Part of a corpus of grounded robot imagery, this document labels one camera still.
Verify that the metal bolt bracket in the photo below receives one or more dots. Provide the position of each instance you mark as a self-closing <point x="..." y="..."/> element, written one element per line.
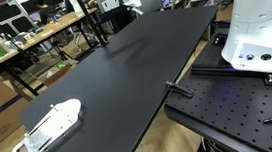
<point x="271" y="79"/>

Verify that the black perforated breadboard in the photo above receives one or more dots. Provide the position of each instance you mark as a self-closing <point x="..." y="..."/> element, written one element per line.
<point x="233" y="108"/>

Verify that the black rod stand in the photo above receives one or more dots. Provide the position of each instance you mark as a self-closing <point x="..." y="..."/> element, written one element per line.
<point x="91" y="19"/>

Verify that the black lever clamp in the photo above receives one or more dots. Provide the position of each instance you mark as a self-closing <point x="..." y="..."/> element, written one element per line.
<point x="179" y="89"/>

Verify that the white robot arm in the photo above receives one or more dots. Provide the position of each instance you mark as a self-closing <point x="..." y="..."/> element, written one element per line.
<point x="257" y="34"/>

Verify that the long wooden desk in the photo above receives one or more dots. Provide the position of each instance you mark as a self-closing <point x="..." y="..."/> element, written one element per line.
<point x="46" y="30"/>

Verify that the small brown box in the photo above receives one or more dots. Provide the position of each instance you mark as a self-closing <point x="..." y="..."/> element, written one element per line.
<point x="57" y="75"/>

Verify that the small green item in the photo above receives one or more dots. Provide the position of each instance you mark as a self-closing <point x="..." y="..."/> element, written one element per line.
<point x="60" y="64"/>

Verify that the small black tripod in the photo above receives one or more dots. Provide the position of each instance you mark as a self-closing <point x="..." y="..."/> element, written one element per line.
<point x="59" y="50"/>

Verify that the black aluminium rail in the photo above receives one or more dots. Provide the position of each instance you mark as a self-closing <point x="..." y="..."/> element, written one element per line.
<point x="217" y="71"/>

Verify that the gray slotted cabinet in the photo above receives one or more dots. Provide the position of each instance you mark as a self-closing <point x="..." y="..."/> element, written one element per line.
<point x="107" y="3"/>

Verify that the person with black hair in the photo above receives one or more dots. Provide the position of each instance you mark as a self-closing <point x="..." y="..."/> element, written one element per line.
<point x="43" y="10"/>

